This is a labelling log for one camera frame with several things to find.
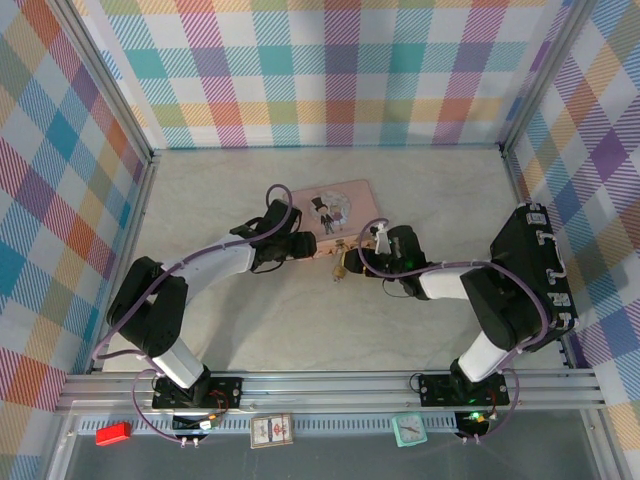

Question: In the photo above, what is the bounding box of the right black connector module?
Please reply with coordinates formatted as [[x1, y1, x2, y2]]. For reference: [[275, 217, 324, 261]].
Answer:
[[453, 410, 494, 434]]

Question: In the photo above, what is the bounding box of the teal alarm clock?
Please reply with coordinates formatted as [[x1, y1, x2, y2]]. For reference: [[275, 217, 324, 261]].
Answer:
[[390, 410, 430, 449]]

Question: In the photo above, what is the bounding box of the aluminium corner post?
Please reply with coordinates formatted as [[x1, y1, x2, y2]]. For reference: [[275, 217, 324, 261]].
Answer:
[[498, 0, 601, 157], [47, 0, 162, 166]]

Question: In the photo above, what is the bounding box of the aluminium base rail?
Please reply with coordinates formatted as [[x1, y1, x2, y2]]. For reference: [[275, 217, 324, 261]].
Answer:
[[54, 369, 609, 416]]

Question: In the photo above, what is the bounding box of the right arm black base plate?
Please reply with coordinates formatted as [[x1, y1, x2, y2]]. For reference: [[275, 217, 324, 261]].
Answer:
[[417, 372, 511, 407]]

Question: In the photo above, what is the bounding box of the black connector module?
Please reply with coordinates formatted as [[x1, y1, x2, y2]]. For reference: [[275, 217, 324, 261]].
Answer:
[[172, 414, 222, 434], [453, 410, 494, 434]]

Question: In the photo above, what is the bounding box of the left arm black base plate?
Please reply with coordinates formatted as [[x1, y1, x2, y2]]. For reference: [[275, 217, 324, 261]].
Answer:
[[151, 375, 245, 411]]

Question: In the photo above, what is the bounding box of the pink tin box with couple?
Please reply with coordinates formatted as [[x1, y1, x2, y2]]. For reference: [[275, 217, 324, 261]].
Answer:
[[289, 179, 380, 261]]

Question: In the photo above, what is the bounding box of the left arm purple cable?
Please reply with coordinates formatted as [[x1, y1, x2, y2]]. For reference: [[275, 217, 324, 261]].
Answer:
[[94, 183, 301, 444]]

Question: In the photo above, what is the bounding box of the red rectangular block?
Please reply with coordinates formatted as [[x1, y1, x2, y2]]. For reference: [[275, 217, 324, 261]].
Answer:
[[94, 422, 134, 447]]

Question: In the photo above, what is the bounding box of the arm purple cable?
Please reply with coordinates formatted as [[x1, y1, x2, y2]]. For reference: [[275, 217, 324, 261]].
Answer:
[[94, 183, 301, 444], [358, 218, 551, 444]]

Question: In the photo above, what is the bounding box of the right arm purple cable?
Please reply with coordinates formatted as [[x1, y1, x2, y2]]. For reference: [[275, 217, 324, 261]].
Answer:
[[358, 218, 551, 444]]

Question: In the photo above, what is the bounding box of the black suitcase with metal clasps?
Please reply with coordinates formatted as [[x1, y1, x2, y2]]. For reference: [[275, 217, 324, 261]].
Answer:
[[489, 202, 580, 336]]

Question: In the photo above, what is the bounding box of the perforated grey cable tray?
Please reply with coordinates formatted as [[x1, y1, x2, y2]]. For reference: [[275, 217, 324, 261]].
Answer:
[[74, 413, 501, 437]]

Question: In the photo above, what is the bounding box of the playing card box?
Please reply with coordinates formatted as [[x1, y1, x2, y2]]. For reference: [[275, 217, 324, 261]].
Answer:
[[249, 412, 296, 450]]

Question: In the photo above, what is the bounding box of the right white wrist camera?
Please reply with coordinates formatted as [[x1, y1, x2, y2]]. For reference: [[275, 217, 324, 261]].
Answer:
[[372, 223, 392, 255]]

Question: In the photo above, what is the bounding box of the left black connector module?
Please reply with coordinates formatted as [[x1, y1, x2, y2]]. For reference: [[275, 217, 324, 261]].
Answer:
[[172, 414, 222, 434]]

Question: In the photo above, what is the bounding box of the right aluminium corner post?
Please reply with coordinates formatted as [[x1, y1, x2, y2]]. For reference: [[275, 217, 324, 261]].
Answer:
[[498, 0, 601, 157]]

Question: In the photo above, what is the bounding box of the left aluminium corner post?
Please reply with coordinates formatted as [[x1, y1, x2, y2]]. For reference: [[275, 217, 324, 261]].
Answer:
[[47, 0, 162, 166]]

